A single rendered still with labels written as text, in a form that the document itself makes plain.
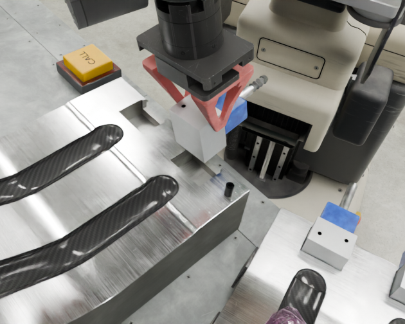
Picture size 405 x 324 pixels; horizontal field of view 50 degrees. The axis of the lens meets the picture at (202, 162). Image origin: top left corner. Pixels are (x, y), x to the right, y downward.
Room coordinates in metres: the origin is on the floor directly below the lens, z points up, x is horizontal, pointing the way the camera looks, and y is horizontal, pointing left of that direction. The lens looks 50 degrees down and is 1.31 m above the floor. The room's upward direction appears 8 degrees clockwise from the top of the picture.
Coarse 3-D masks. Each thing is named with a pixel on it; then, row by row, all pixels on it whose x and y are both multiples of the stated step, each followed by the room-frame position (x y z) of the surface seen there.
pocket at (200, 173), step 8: (184, 152) 0.36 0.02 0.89; (176, 160) 0.35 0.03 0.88; (184, 160) 0.36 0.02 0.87; (192, 160) 0.37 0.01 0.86; (200, 160) 0.36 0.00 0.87; (184, 168) 0.36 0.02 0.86; (192, 168) 0.36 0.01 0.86; (200, 168) 0.36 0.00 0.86; (208, 168) 0.35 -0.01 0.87; (216, 168) 0.35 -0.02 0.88; (192, 176) 0.34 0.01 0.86; (200, 176) 0.35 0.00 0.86; (208, 176) 0.35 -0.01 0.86; (200, 184) 0.33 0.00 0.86
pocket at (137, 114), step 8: (136, 104) 0.44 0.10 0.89; (144, 104) 0.44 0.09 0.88; (120, 112) 0.42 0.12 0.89; (128, 112) 0.43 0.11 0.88; (136, 112) 0.44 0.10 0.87; (144, 112) 0.44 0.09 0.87; (152, 112) 0.44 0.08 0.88; (128, 120) 0.43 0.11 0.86; (136, 120) 0.43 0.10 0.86; (144, 120) 0.43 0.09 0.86; (152, 120) 0.43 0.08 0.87; (160, 120) 0.42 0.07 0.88; (136, 128) 0.41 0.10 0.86; (144, 128) 0.42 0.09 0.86; (152, 128) 0.42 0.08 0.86
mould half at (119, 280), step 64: (64, 128) 0.37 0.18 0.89; (128, 128) 0.39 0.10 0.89; (64, 192) 0.28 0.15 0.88; (128, 192) 0.29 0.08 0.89; (192, 192) 0.30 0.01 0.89; (0, 256) 0.18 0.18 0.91; (128, 256) 0.21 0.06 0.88; (192, 256) 0.25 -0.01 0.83; (0, 320) 0.12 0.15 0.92; (64, 320) 0.13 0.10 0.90
